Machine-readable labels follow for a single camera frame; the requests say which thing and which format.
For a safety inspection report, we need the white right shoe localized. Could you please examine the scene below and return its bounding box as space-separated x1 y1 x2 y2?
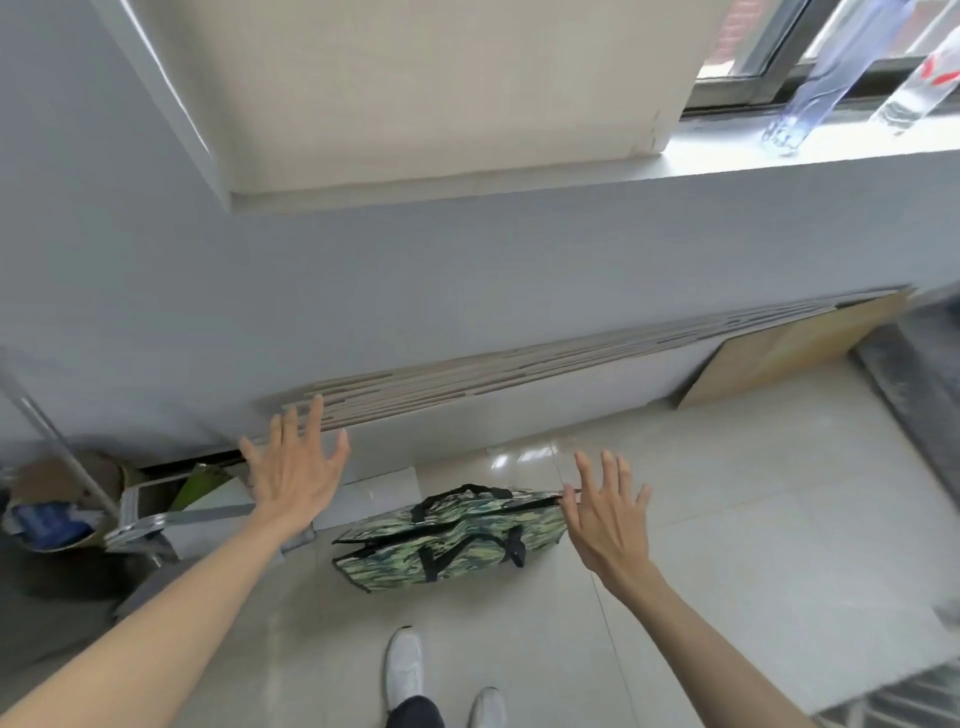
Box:
468 686 509 728

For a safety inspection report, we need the white left shoe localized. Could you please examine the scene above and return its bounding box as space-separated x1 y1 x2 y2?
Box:
384 626 426 723

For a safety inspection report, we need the clear bottle with red label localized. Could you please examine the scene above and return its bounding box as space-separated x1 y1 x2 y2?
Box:
867 30 960 138

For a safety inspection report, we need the person's left forearm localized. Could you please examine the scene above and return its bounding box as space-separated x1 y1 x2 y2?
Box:
0 513 318 728

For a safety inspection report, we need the dark trouser leg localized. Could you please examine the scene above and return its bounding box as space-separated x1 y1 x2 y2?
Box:
386 695 448 728

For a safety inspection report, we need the white shoe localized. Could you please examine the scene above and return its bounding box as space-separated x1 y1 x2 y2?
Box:
384 626 426 723
468 686 509 728

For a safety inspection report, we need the person's right hand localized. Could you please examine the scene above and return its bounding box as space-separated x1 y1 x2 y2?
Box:
558 450 654 594

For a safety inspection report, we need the green camouflage bag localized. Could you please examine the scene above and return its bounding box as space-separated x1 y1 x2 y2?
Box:
332 483 573 596

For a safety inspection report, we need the aluminium folding ladder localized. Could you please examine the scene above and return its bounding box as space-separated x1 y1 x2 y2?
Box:
103 480 318 565

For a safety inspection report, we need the silver metal pole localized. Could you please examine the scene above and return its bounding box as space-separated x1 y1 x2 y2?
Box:
0 351 123 528

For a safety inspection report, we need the grey window frame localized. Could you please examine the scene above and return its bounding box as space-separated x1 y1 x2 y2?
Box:
681 0 960 115

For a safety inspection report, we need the blue packet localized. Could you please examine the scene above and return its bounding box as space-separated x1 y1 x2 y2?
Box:
9 501 97 546

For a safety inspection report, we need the white roller blind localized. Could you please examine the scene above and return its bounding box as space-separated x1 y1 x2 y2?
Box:
90 0 738 216

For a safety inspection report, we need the stack of grey leaning boards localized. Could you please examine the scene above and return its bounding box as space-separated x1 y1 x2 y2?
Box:
247 285 912 451

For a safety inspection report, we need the dark grey floor mat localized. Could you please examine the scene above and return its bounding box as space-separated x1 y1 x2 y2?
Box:
853 296 960 498

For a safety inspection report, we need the white flat sheet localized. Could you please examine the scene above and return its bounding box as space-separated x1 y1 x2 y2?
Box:
311 466 423 533

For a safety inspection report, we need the brown wooden board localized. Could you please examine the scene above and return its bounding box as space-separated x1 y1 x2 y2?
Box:
677 288 913 410

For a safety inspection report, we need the clear bluish plastic bottle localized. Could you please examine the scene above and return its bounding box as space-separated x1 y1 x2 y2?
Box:
761 0 913 157

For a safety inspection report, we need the brown cardboard box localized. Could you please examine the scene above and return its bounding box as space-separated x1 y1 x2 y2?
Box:
0 450 145 558

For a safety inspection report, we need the person's right forearm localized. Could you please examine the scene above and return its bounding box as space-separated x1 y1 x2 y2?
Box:
598 562 820 728

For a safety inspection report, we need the striped grey floor grate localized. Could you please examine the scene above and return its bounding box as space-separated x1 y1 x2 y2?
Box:
823 658 960 728

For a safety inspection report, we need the person's left hand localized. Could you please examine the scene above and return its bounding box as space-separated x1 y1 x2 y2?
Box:
238 395 352 534

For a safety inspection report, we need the green sheet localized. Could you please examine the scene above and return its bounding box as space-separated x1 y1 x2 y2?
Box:
168 462 235 516

